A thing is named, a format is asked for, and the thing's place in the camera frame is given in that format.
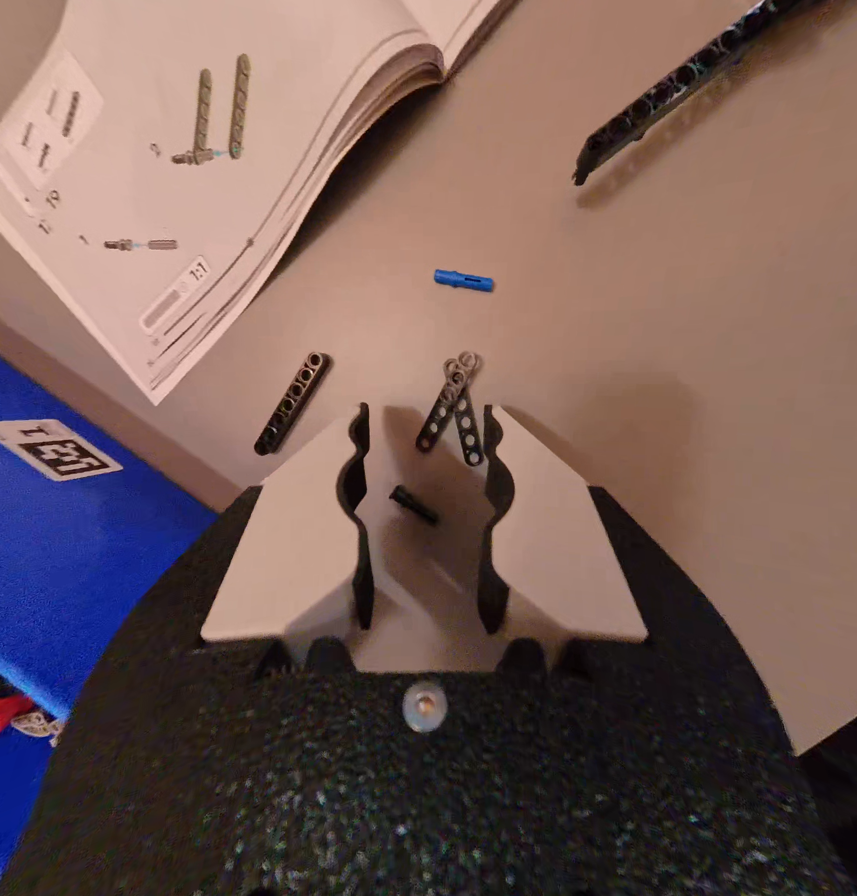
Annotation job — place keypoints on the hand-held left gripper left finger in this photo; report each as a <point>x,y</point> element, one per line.
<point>288,560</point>

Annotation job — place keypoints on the black short connector pin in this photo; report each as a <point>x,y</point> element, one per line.
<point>414,504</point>

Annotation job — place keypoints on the blue storage bin with tag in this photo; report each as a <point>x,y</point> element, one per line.
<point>85,560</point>

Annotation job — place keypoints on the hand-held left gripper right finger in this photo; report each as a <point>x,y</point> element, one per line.
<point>561,560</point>

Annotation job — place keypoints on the grey black toy brick assembly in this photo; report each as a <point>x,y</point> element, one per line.
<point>652,105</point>

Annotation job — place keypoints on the blue connector pin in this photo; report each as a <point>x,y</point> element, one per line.
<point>463,280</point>

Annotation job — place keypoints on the open instruction booklet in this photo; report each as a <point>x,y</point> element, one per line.
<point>295,105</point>

